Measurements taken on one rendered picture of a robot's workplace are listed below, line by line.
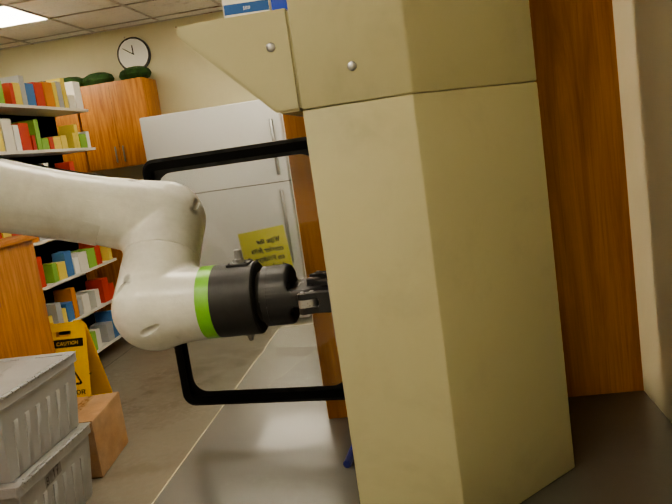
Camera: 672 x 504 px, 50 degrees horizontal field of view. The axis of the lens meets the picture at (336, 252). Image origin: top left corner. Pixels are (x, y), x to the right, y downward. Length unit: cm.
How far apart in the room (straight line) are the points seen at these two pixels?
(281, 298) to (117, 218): 24
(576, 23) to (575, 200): 25
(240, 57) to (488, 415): 46
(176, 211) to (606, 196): 62
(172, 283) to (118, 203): 13
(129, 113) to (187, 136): 73
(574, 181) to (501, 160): 32
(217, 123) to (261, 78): 509
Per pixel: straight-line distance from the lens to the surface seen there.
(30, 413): 304
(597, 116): 111
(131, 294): 90
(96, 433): 361
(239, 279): 86
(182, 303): 88
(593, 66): 111
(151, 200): 96
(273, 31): 73
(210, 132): 583
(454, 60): 76
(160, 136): 597
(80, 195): 96
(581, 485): 93
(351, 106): 72
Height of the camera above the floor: 137
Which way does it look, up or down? 9 degrees down
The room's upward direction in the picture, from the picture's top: 8 degrees counter-clockwise
